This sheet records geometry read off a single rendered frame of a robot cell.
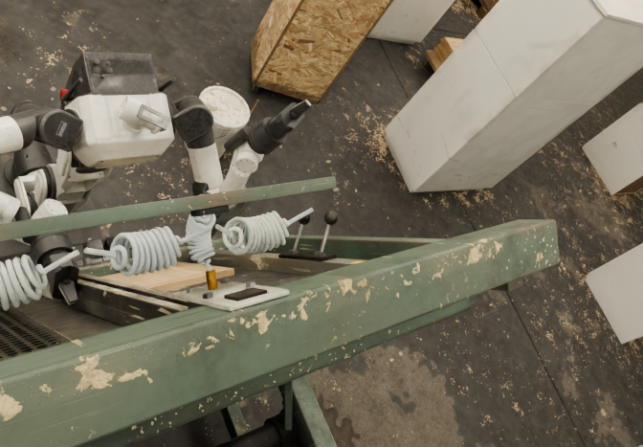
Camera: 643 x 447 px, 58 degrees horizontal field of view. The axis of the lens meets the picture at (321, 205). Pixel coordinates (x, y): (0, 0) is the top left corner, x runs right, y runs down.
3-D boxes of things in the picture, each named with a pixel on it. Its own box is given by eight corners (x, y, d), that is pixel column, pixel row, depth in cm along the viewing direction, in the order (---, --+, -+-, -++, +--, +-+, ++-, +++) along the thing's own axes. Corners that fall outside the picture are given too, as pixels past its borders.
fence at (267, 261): (207, 259, 208) (206, 248, 208) (401, 279, 134) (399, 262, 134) (194, 262, 205) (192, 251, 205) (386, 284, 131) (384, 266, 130)
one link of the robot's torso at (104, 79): (31, 86, 181) (59, 44, 153) (138, 85, 202) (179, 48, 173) (49, 180, 180) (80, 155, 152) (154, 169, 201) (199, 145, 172)
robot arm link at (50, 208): (56, 261, 151) (44, 230, 157) (80, 234, 148) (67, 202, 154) (15, 255, 142) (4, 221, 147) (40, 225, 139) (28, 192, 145)
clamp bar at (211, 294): (70, 289, 179) (57, 212, 177) (299, 360, 86) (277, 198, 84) (34, 297, 173) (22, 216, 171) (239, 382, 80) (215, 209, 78)
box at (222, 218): (225, 199, 243) (241, 174, 230) (235, 223, 239) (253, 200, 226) (199, 203, 236) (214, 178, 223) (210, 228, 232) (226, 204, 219)
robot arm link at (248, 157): (276, 159, 168) (251, 179, 174) (278, 135, 175) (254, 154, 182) (245, 138, 162) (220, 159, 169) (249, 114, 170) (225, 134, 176)
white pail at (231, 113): (222, 126, 368) (251, 76, 335) (234, 166, 356) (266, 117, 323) (173, 124, 350) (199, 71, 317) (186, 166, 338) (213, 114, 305)
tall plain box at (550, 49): (456, 134, 494) (633, -34, 370) (489, 193, 470) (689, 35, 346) (376, 131, 442) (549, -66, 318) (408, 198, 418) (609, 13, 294)
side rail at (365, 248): (268, 261, 224) (264, 234, 223) (523, 286, 138) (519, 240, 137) (254, 265, 220) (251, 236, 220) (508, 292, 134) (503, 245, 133)
